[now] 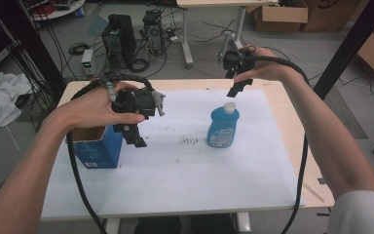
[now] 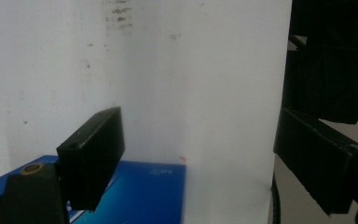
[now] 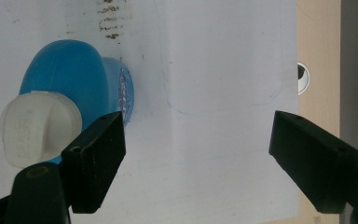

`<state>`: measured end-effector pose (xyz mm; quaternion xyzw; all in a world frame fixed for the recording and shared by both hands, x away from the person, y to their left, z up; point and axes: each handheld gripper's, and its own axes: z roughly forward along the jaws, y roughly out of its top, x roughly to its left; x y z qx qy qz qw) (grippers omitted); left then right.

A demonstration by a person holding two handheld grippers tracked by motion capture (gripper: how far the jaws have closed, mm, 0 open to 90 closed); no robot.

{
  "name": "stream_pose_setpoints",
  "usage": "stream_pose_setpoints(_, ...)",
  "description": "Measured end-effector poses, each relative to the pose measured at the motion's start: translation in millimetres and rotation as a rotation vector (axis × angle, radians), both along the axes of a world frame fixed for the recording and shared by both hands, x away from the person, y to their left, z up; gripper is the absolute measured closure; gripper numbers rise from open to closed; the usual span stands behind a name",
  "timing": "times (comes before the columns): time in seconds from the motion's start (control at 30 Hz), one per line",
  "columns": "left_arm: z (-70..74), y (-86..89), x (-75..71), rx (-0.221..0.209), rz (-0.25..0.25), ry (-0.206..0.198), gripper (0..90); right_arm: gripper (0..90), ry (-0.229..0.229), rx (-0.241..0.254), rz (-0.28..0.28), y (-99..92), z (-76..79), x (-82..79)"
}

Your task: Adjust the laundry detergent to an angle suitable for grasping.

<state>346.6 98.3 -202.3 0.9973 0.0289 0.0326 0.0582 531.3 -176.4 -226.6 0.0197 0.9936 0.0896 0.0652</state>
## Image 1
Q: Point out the person's white sleeve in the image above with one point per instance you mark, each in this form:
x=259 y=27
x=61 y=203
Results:
x=360 y=214

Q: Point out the person's left hand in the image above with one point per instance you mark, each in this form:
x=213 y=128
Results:
x=84 y=110

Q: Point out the grey floor mat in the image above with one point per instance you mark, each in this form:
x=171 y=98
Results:
x=347 y=113

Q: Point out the open cardboard box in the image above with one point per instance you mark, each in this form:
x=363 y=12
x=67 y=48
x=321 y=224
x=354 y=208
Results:
x=282 y=18

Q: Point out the black computer tower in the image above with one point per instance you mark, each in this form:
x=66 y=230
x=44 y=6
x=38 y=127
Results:
x=121 y=39

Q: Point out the tall cardboard box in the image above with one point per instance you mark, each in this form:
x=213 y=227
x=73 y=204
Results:
x=331 y=16

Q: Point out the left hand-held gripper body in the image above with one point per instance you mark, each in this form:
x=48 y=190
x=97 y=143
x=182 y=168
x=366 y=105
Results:
x=142 y=102

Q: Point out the grey power supply unit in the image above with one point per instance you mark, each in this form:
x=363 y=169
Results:
x=87 y=61

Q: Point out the white cloth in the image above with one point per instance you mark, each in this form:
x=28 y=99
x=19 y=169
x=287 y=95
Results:
x=0 y=97

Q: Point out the round white table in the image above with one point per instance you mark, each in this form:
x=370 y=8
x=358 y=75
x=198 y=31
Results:
x=61 y=11

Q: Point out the blue detergent bottle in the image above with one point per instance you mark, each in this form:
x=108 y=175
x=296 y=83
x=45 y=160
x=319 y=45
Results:
x=222 y=125

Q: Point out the blue cardboard box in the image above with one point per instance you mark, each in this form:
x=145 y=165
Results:
x=94 y=152

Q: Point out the grey tape strip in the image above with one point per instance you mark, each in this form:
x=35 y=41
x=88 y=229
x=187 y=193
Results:
x=322 y=180

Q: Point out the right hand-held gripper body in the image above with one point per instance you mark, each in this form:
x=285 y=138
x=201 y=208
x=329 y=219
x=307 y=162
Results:
x=235 y=61

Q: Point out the white-legged background desk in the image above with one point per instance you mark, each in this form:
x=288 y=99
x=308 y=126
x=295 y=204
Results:
x=186 y=35

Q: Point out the white table sheet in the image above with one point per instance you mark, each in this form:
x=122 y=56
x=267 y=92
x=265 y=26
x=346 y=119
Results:
x=181 y=182

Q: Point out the black metal post with base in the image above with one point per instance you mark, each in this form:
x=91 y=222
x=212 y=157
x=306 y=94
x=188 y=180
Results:
x=347 y=48

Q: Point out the person's legs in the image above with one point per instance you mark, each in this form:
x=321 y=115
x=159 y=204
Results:
x=175 y=226

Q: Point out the person's right hand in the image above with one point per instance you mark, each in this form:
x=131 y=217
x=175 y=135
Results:
x=268 y=68

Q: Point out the open grey computer tower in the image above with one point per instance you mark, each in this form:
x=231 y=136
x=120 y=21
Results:
x=154 y=32

